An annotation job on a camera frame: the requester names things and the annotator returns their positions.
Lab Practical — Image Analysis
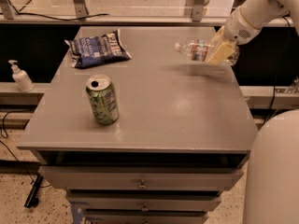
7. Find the clear plastic water bottle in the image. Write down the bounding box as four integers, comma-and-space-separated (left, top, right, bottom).
175, 39, 240, 65

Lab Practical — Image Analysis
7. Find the grey metal railing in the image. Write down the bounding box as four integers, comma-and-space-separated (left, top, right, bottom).
0, 0, 295, 28

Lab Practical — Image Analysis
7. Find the black floor cable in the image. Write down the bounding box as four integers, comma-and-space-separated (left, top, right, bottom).
0, 109, 52, 189

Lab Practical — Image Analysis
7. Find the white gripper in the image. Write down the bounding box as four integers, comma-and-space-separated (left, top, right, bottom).
206, 7, 261, 65

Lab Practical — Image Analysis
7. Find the grey drawer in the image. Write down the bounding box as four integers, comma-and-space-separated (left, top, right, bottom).
66, 192, 221, 212
83, 210, 207, 224
38, 166, 243, 191

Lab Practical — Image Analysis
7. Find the middle grey drawer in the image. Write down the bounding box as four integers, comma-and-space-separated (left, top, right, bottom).
66, 192, 221, 212

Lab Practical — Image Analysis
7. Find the top grey drawer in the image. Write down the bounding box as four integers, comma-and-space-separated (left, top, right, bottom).
38, 166, 243, 191

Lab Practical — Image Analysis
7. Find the black floor bracket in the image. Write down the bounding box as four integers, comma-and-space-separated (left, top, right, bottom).
24, 175, 43, 208

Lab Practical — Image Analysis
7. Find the blue chip bag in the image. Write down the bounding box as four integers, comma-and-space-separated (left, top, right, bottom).
65, 29, 132, 69

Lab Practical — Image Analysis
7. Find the black cable on ledge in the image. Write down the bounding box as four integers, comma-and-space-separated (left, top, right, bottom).
0, 0, 110, 21

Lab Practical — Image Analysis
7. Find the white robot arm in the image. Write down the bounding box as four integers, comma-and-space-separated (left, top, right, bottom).
205, 0, 299, 65

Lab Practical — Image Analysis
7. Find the green soda can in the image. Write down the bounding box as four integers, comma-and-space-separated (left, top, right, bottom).
86, 74, 119, 125

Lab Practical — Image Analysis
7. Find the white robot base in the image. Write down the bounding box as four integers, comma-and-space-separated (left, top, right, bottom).
243, 110, 299, 224

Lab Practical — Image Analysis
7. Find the white pump lotion bottle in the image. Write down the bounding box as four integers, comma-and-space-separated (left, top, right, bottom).
8, 60, 35, 92

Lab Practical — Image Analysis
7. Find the bottom grey drawer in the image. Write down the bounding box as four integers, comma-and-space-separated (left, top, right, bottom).
83, 210, 207, 224

